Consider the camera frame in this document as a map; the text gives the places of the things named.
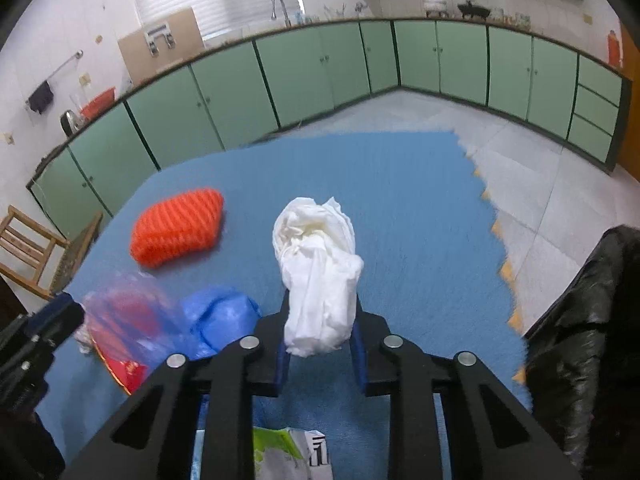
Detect black wok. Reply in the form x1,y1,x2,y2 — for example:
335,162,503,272
457,0,491,20

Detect white tissue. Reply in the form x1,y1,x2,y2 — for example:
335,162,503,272
271,196,364,359

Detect black-lined trash bin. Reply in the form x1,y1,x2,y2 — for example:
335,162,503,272
522,225,640,480

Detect blue purple plastic bag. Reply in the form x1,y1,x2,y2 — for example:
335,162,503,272
181,285,262,361

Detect green white snack wrapper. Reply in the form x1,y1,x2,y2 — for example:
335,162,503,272
252,426,333,480

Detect wooden chair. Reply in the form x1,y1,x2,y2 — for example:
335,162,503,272
0,205,103,301

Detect dark towel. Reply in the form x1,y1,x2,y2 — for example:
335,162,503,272
27,81,55,115

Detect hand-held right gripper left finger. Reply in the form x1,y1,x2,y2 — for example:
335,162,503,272
60,290,292,480

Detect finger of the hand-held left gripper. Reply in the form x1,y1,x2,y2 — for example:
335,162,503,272
30,294,85,348

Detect cardboard box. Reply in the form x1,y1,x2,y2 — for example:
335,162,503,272
117,7,206,86

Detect wooden table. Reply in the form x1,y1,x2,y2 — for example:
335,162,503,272
490,215,528,386

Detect blue scalloped table mat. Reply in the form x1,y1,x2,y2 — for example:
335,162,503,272
37,130,531,480

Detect green base cabinets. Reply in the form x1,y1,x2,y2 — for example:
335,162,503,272
27,16,633,221

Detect red basin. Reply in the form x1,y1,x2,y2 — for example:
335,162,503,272
80,87,117,120

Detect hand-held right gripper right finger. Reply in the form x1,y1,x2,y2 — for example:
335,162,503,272
350,295,583,480

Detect metal towel rail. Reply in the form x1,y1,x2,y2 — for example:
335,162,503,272
25,50,84,108

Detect orange foam fruit net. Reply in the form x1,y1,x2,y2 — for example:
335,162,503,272
130,187,226,268

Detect electric kettle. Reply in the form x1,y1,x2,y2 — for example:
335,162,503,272
60,109,83,137

